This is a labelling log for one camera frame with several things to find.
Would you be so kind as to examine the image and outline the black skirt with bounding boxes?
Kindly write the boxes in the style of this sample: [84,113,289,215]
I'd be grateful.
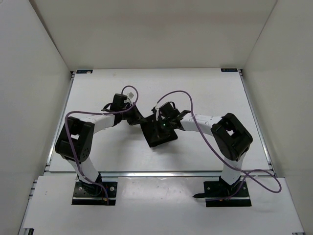
[140,115,178,147]

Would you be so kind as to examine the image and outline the blue label sticker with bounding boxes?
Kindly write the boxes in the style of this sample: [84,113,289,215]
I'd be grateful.
[76,70,93,74]
[221,68,238,72]

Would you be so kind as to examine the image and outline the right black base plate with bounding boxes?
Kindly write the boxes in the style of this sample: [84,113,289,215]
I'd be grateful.
[193,177,252,208]

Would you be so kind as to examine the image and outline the right blue label sticker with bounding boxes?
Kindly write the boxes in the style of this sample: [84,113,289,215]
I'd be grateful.
[221,68,238,72]

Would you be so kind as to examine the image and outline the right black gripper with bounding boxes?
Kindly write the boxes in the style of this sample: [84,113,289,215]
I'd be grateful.
[151,117,173,143]

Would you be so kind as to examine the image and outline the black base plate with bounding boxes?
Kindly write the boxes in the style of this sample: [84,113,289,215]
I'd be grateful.
[72,180,118,206]
[193,177,252,208]

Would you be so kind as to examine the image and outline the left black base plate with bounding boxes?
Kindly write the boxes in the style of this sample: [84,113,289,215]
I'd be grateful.
[72,180,118,206]

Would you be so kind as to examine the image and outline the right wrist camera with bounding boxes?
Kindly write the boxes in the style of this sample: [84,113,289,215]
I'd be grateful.
[152,106,161,121]

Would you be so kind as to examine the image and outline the left blue label sticker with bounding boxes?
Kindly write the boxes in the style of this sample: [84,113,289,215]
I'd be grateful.
[76,70,93,74]

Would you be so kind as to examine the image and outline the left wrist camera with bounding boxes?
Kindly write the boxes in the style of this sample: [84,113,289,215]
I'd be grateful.
[126,92,134,100]

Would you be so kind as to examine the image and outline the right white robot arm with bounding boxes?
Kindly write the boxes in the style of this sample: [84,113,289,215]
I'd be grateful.
[152,102,253,196]

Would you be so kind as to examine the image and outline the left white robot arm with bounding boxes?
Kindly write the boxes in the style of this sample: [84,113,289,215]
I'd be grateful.
[55,93,146,197]

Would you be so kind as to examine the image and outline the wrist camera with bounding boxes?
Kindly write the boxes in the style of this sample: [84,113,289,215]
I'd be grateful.
[126,92,134,100]
[152,106,161,121]

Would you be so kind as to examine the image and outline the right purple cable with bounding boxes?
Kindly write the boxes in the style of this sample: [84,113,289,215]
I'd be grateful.
[155,91,282,194]

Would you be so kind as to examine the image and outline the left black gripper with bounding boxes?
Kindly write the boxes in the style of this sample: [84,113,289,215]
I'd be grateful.
[121,102,147,125]

